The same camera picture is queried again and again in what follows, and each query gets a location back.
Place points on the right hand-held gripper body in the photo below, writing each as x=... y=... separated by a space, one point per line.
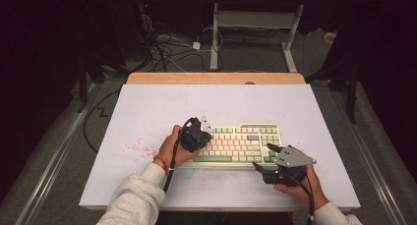
x=290 y=162

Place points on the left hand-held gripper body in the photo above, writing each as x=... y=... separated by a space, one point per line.
x=195 y=136

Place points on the cream green pink keyboard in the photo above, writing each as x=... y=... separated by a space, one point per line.
x=242 y=143

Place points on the person's left hand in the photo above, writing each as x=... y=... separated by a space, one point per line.
x=168 y=149

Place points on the person's right hand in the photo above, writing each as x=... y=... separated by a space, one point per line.
x=305 y=189

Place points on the white table cover board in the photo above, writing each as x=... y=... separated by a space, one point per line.
x=213 y=103

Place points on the wooden table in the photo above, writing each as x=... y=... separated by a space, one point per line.
x=213 y=78

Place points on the white power adapter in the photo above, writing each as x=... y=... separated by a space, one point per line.
x=196 y=45

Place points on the black metal stand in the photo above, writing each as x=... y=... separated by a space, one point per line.
x=351 y=90
x=83 y=81

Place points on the aluminium floor rail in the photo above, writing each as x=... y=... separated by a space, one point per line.
x=52 y=166
x=367 y=159

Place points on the white metal desk frame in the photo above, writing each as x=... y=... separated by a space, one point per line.
x=214 y=38

